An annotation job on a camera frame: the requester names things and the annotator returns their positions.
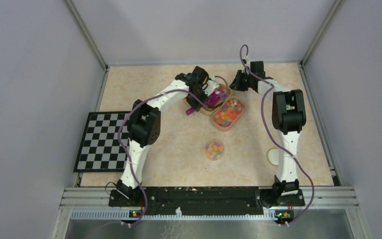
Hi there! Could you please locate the purple plastic scoop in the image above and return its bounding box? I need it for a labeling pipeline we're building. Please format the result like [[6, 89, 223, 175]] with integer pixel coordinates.
[[205, 90, 226, 109]]

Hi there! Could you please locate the clear plastic cup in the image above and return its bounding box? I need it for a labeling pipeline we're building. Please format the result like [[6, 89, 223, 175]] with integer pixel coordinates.
[[205, 138, 224, 161]]

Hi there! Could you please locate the white round lid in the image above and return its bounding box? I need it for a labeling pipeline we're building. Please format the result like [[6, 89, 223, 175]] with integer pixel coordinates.
[[267, 148, 279, 166]]

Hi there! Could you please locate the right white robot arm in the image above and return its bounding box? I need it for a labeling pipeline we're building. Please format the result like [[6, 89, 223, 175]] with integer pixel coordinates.
[[230, 60, 306, 205]]

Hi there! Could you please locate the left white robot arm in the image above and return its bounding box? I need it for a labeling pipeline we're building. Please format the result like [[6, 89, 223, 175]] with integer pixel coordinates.
[[116, 66, 219, 206]]

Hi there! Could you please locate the tray of yellow purple candies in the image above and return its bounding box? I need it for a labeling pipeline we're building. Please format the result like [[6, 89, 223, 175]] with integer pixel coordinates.
[[199, 84, 231, 116]]

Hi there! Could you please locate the tray of orange pink candies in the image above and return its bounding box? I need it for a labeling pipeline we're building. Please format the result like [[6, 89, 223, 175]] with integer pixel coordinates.
[[211, 96, 246, 131]]

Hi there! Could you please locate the black white checkerboard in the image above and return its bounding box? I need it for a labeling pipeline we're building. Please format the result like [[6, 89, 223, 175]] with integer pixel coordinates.
[[73, 111, 129, 172]]

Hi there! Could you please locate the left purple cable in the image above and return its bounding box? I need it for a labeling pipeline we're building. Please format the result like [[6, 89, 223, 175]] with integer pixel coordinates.
[[116, 75, 233, 228]]

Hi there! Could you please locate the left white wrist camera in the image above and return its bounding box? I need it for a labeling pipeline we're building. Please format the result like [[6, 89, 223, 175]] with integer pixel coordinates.
[[202, 78, 220, 96]]

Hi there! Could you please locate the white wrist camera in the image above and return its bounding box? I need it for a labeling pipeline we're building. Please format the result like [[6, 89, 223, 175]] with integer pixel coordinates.
[[242, 59, 251, 75], [202, 78, 220, 96]]

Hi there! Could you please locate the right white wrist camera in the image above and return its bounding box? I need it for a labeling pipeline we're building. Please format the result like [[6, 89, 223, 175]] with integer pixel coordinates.
[[242, 59, 251, 75]]

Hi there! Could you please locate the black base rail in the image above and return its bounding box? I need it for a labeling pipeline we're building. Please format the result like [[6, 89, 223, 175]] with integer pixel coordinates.
[[108, 186, 305, 216]]

